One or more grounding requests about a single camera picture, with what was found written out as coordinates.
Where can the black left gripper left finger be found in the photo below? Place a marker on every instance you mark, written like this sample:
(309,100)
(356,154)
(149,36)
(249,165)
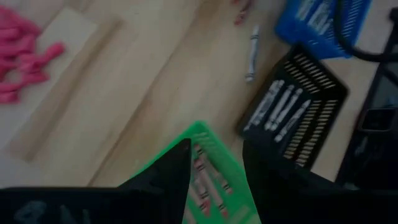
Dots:
(155,199)

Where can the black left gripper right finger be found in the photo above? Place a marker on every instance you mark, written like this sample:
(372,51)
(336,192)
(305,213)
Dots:
(295,202)

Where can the black plastic basket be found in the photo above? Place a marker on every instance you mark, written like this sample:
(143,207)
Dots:
(326,90)

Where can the green plastic basket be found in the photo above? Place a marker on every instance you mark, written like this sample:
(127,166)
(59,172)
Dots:
(203,129)

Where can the blue plastic basket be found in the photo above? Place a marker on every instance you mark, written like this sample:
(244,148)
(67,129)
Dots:
(311,40)

